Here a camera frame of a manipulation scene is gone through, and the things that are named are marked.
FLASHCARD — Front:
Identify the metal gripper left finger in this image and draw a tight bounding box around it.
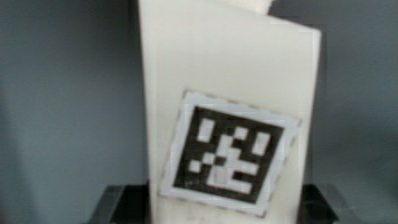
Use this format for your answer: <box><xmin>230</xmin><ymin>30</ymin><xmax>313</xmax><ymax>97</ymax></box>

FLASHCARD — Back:
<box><xmin>88</xmin><ymin>185</ymin><xmax>153</xmax><ymax>224</ymax></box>

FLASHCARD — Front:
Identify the white stool leg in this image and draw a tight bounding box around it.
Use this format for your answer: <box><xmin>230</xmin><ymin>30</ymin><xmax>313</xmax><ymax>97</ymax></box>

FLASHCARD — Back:
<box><xmin>139</xmin><ymin>0</ymin><xmax>322</xmax><ymax>224</ymax></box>

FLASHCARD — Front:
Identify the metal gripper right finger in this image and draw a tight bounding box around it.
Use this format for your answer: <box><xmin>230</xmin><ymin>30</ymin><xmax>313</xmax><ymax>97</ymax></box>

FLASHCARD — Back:
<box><xmin>299</xmin><ymin>184</ymin><xmax>356</xmax><ymax>224</ymax></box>

